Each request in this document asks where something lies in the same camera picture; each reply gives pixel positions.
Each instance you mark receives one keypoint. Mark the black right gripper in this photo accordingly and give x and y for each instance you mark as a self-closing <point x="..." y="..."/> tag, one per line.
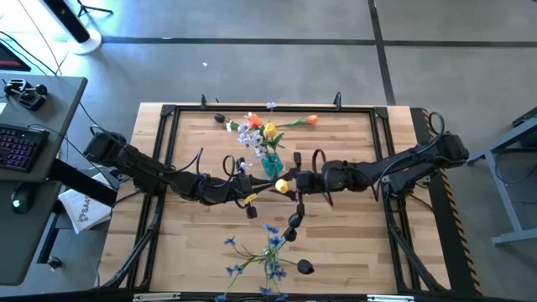
<point x="308" y="183"/>

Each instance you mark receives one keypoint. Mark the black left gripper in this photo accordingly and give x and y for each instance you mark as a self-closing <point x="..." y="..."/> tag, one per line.
<point x="242" y="186"/>

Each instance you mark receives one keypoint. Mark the blue glass vase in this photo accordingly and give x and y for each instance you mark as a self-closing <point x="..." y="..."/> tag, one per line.
<point x="272" y="167"/>

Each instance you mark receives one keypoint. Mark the white artificial flower spray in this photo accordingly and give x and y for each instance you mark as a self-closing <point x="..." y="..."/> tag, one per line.
<point x="253" y="139"/>

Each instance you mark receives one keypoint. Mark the blue artificial flower spray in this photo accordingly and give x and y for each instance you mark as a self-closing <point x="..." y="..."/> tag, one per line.
<point x="276" y="241"/>

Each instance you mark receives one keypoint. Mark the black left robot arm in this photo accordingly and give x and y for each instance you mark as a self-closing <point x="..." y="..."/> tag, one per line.
<point x="138" y="168"/>

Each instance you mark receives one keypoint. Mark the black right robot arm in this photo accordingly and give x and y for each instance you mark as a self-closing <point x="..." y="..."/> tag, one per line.
<point x="398" y="163"/>

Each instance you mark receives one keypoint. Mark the fallen white blossom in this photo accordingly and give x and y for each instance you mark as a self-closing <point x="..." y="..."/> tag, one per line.
<point x="228" y="126"/>

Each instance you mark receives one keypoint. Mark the black clamp hook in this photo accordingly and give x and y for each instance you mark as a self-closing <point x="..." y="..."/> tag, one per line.
<point x="204" y="102"/>
<point x="337" y="100"/>

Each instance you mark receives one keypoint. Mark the white printed bag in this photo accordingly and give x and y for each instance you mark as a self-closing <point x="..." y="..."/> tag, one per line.
<point x="84" y="211"/>

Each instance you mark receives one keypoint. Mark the black desk support beam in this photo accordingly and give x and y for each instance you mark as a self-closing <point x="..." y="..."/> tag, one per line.
<point x="79" y="181"/>

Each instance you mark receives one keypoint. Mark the small black caster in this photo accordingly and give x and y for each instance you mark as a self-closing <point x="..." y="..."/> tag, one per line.
<point x="54" y="263"/>

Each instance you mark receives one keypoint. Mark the black computer mouse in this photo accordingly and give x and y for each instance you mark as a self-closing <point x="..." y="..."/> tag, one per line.
<point x="23" y="199"/>

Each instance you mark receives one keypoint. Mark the grey desk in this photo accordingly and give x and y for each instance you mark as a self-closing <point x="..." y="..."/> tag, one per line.
<point x="25" y="243"/>

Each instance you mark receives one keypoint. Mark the black backlit keyboard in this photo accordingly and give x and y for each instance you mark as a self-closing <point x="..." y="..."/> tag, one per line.
<point x="21" y="147"/>

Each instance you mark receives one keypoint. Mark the black clamp device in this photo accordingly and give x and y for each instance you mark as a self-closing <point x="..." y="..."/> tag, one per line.
<point x="29" y="98"/>

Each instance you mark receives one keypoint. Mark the black red-trimmed panel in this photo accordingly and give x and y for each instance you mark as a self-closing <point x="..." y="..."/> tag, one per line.
<point x="10" y="60"/>

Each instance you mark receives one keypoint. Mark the black aluminium table frame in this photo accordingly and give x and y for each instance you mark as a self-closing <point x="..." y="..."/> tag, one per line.
<point x="356" y="110"/>

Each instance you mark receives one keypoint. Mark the silver metal bracket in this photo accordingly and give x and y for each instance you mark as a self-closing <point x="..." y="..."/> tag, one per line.
<point x="155" y="297"/>
<point x="390" y="298"/>

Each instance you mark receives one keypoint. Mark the black hazard-striped side rail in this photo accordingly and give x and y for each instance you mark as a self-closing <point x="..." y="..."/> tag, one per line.
<point x="446" y="218"/>

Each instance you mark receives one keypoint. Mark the grey metal stand frame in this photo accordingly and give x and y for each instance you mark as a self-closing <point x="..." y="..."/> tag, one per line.
<point x="505" y="201"/>

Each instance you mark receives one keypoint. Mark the white pedestal with black column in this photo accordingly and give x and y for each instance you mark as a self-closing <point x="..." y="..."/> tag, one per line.
<point x="86" y="44"/>

